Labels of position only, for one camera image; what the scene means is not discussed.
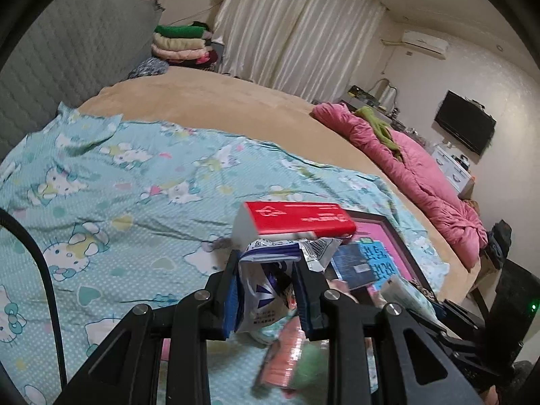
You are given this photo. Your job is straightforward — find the pink roll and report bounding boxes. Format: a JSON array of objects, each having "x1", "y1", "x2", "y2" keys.
[{"x1": 258, "y1": 316, "x2": 306, "y2": 389}]

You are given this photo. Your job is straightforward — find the white blue wipes packet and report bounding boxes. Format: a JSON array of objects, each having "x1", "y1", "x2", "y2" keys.
[{"x1": 236, "y1": 238, "x2": 342, "y2": 333}]

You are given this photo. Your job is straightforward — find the mint tissue pack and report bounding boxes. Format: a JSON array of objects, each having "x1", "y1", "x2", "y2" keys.
[{"x1": 380, "y1": 274, "x2": 438, "y2": 323}]

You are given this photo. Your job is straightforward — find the green fluffy ball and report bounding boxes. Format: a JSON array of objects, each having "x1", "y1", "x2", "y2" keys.
[{"x1": 288, "y1": 340, "x2": 329, "y2": 390}]

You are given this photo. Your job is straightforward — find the pink blue book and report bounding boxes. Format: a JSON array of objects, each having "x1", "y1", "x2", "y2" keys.
[{"x1": 353, "y1": 221, "x2": 416, "y2": 293}]

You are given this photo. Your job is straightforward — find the dark blue small box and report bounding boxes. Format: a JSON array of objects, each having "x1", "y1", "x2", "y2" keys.
[{"x1": 330, "y1": 243, "x2": 377, "y2": 290}]

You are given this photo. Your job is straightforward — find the pink quilt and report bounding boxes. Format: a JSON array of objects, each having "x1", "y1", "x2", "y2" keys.
[{"x1": 311, "y1": 103, "x2": 488, "y2": 270}]

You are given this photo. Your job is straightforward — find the teal cartoon bedsheet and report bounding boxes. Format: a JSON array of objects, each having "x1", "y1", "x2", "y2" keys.
[{"x1": 0, "y1": 101, "x2": 451, "y2": 405}]

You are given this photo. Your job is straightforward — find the white drawer cabinet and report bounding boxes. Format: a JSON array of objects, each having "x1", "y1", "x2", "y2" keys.
[{"x1": 432, "y1": 145, "x2": 474, "y2": 198}]

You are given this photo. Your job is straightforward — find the red white tissue box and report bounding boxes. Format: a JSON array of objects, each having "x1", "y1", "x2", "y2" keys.
[{"x1": 231, "y1": 201, "x2": 356, "y2": 250}]

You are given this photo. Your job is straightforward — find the green garment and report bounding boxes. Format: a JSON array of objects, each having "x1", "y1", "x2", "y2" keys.
[{"x1": 354, "y1": 105, "x2": 404, "y2": 162}]

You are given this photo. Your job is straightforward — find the cluttered side table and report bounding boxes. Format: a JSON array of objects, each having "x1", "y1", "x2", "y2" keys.
[{"x1": 347, "y1": 78, "x2": 400, "y2": 114}]

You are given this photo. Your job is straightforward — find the tan bed blanket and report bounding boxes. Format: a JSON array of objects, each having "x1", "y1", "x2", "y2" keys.
[{"x1": 78, "y1": 65, "x2": 483, "y2": 305}]

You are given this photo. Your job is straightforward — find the dark floral pillow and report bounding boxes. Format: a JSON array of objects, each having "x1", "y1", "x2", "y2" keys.
[{"x1": 128, "y1": 57, "x2": 169, "y2": 79}]

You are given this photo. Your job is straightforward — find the white air conditioner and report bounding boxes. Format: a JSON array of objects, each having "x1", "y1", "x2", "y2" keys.
[{"x1": 401, "y1": 30, "x2": 450, "y2": 59}]

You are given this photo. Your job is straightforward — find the stack of folded blankets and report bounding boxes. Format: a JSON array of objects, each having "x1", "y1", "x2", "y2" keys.
[{"x1": 151, "y1": 21, "x2": 224, "y2": 69}]

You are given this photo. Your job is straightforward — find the grey quilted headboard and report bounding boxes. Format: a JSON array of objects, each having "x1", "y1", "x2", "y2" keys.
[{"x1": 1, "y1": 0, "x2": 163, "y2": 156}]

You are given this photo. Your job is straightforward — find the white curtain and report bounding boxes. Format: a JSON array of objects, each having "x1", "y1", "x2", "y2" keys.
[{"x1": 214, "y1": 0, "x2": 386, "y2": 102}]

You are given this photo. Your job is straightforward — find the dark frame pink tray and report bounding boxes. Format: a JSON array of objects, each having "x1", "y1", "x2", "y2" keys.
[{"x1": 348, "y1": 210, "x2": 435, "y2": 296}]

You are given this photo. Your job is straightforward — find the black cable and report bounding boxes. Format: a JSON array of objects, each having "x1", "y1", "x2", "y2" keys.
[{"x1": 0, "y1": 208, "x2": 69, "y2": 390}]

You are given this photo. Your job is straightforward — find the black wall television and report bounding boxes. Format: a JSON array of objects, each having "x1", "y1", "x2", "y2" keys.
[{"x1": 434, "y1": 90, "x2": 496, "y2": 156}]

